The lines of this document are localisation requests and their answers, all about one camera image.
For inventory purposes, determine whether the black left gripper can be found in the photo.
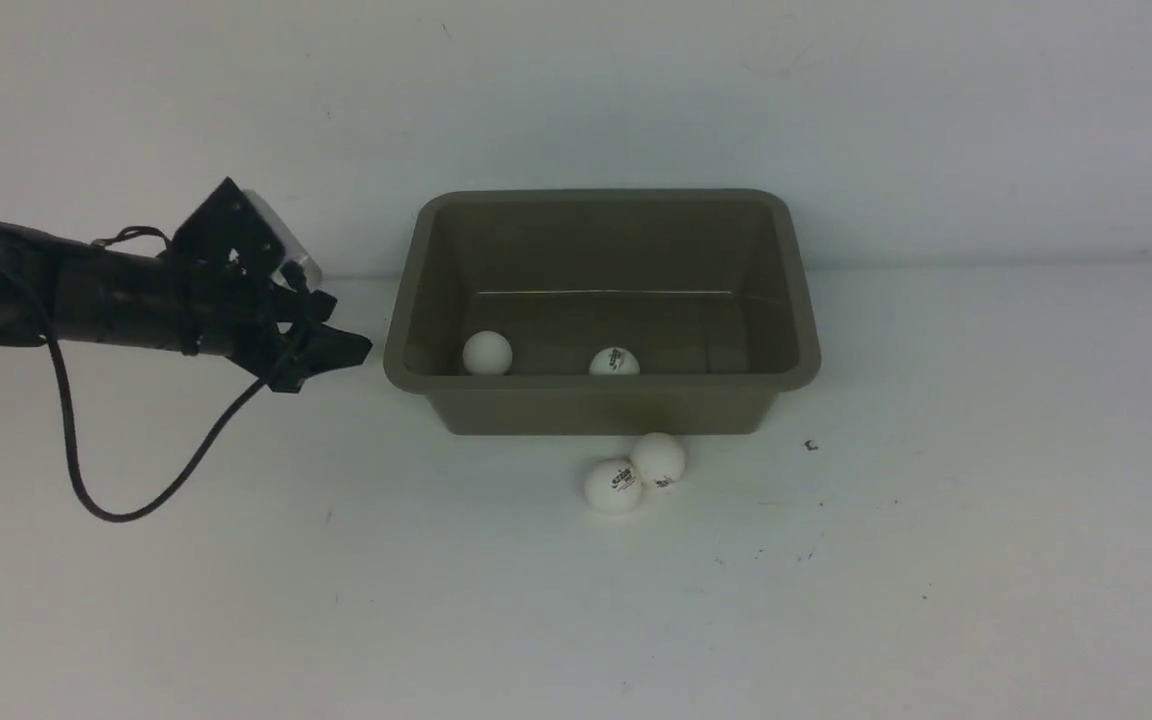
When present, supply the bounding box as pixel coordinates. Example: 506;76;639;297
157;177;374;395

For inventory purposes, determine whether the white plain table-tennis ball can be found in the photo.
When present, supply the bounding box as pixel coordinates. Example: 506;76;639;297
461;331;515;376

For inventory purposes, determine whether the tan plastic rectangular bin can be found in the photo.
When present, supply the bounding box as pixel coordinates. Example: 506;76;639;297
382;190;823;435

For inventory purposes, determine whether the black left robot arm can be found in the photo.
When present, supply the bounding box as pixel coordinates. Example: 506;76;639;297
0;179;372;393

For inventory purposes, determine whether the white ball with logo front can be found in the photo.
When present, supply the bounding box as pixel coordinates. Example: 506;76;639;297
582;457;643;516

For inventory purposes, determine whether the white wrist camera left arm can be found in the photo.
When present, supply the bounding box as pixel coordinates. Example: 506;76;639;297
242;188;323;291

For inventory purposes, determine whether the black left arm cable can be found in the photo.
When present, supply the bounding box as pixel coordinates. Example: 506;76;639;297
0;225;312;524

